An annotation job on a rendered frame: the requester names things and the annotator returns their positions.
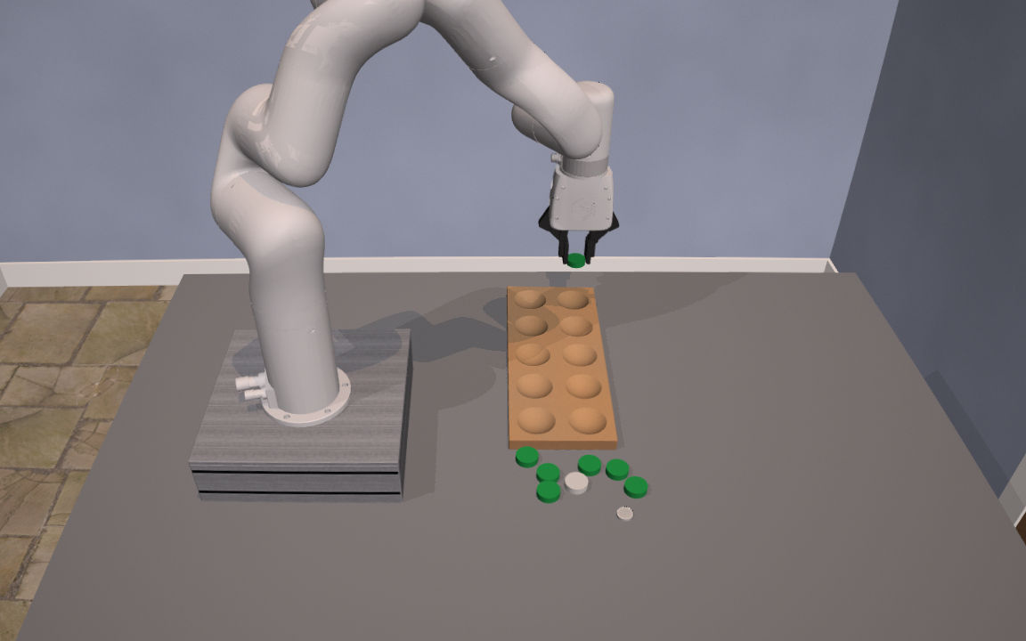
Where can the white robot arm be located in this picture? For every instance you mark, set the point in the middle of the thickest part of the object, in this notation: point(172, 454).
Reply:
point(293, 135)

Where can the tan tray with round pockets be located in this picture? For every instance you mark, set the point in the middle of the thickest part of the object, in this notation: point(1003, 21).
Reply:
point(558, 391)

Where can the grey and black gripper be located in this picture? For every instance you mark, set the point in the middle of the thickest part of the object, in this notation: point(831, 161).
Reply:
point(580, 204)

